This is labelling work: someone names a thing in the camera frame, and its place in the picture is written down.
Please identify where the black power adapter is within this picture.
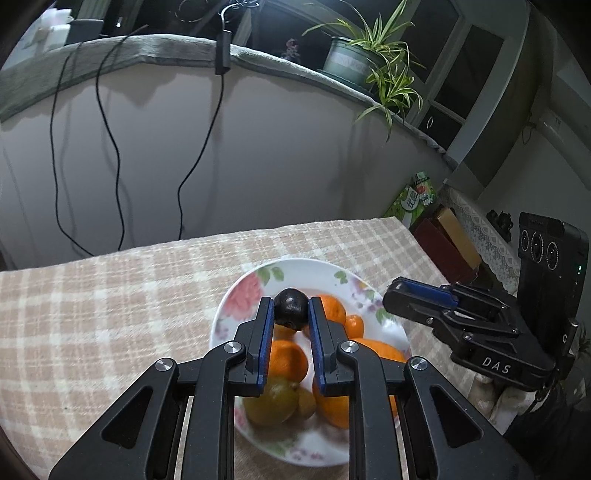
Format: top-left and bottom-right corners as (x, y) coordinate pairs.
(214, 28), (232, 76)

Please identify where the white floral plate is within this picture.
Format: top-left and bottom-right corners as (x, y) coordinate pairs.
(209, 258), (411, 467)

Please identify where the white crumpled cloth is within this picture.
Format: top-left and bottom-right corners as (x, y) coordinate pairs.
(475, 369), (528, 431)

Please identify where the small flowering plant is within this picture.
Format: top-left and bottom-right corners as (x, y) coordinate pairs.
(281, 39), (304, 64)

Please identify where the rough-skinned orange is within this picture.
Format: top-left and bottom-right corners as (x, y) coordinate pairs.
(270, 340), (309, 384)

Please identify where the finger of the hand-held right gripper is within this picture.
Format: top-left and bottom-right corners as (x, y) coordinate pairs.
(382, 286), (519, 346)
(396, 277), (522, 325)

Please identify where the dark red box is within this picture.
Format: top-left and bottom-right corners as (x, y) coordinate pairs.
(412, 217), (476, 285)

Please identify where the green printed box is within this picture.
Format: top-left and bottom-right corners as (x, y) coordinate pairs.
(383, 172), (437, 230)

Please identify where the white box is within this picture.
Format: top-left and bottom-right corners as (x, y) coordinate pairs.
(34, 9), (75, 47)

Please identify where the white-framed window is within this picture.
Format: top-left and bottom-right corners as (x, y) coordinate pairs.
(397, 0), (532, 163)

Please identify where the white lace cloth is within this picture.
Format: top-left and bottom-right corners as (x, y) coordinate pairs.
(442, 186), (521, 294)

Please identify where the brown round fruit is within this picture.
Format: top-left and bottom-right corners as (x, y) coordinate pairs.
(295, 385), (318, 419)

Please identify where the green-brown round fruit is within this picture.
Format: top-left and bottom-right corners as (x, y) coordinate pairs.
(243, 375), (301, 426)

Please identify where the black cable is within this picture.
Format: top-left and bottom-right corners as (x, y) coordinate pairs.
(178, 73), (225, 241)
(95, 25), (148, 251)
(50, 44), (95, 257)

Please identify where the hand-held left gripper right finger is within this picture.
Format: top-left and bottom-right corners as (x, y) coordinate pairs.
(308, 296), (527, 480)

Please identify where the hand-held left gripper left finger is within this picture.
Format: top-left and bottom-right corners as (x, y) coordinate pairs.
(48, 295), (274, 480)

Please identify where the dark purple passion fruit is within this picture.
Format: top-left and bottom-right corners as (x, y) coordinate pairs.
(274, 288), (309, 331)

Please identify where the spider plant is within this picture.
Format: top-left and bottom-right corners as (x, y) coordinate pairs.
(302, 0), (428, 142)

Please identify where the pale green plant pot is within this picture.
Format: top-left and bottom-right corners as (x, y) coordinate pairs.
(321, 37), (385, 87)

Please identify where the dark figurine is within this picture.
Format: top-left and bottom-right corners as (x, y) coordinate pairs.
(486, 210), (515, 241)

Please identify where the large smooth orange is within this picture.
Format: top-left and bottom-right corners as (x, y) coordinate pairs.
(312, 375), (399, 430)

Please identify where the tan box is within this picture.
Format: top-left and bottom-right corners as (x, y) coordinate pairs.
(436, 207), (482, 269)

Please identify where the small tangerine with stem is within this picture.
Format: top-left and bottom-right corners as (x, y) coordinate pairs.
(318, 294), (347, 326)

